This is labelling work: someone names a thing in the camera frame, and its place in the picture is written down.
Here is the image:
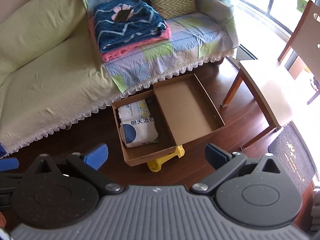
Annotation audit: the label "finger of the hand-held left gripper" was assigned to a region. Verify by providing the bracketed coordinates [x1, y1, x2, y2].
[0, 156, 25, 183]

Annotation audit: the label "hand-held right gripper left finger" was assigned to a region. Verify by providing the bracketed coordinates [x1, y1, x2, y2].
[31, 144, 124, 194]

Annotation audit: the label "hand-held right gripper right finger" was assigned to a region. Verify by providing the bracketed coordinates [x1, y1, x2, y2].
[190, 143, 283, 194]

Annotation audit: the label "white and blue towel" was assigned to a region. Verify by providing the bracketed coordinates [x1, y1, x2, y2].
[119, 116, 160, 148]

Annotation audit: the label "cardboard box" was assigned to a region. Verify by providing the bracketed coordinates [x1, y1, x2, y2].
[112, 73, 226, 167]

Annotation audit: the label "folded white bag yellow dots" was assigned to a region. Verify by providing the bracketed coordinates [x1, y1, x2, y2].
[117, 99, 150, 125]

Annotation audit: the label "yellow plastic stool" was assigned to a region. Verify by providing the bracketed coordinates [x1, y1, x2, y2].
[146, 145, 185, 172]

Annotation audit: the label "dark doormat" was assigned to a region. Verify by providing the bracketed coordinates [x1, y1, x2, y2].
[268, 121, 316, 197]

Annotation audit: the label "sofa with light green cover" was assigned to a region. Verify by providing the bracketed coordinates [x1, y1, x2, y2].
[0, 0, 238, 155]

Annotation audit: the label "wooden chair beige seat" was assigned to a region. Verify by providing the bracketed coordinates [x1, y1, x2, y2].
[222, 59, 319, 151]

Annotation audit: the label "pink knitted blanket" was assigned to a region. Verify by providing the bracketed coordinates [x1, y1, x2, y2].
[89, 17, 172, 62]

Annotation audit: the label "pastel patchwork quilt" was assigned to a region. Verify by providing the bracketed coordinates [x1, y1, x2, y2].
[75, 0, 238, 94]

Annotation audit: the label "teal patterned blanket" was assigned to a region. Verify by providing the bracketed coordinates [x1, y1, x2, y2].
[93, 0, 167, 53]

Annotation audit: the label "light green sofa back cushion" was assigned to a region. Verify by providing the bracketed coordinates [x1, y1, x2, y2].
[0, 0, 88, 85]

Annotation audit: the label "smartphone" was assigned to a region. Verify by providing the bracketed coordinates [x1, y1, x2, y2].
[112, 9, 135, 22]

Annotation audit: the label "window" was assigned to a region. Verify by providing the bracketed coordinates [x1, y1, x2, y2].
[235, 0, 320, 75]

